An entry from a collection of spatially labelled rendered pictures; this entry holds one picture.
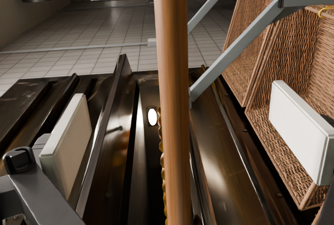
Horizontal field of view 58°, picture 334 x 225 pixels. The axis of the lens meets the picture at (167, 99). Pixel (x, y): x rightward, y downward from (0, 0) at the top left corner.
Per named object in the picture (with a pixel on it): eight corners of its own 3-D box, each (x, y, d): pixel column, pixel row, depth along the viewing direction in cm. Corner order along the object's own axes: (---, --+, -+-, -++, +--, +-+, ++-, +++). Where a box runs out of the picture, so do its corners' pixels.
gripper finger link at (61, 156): (66, 205, 15) (51, 206, 15) (92, 131, 21) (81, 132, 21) (53, 155, 13) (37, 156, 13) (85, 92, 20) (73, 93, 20)
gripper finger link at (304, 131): (327, 135, 14) (343, 134, 14) (272, 80, 20) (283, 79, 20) (316, 187, 15) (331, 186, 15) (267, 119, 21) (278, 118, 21)
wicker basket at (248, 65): (303, 106, 134) (241, 110, 133) (261, 66, 185) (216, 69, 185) (320, -10, 114) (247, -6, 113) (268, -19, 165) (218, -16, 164)
